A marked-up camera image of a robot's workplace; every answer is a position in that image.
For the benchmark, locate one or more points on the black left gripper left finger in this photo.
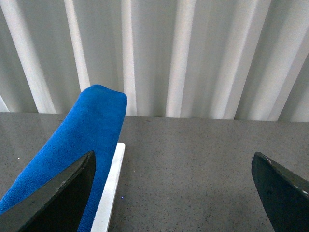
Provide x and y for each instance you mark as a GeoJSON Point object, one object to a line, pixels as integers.
{"type": "Point", "coordinates": [58, 205]}

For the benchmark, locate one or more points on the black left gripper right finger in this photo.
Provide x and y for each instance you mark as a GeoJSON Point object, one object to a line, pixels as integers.
{"type": "Point", "coordinates": [284, 195]}

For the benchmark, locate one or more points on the blue microfiber cloth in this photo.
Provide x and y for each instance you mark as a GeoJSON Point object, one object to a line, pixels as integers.
{"type": "Point", "coordinates": [93, 124]}

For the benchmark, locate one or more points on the white rectangular tray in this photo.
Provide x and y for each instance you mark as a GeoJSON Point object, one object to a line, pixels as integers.
{"type": "Point", "coordinates": [104, 211]}

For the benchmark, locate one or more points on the white pleated curtain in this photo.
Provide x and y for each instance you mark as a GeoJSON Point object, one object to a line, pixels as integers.
{"type": "Point", "coordinates": [218, 59]}

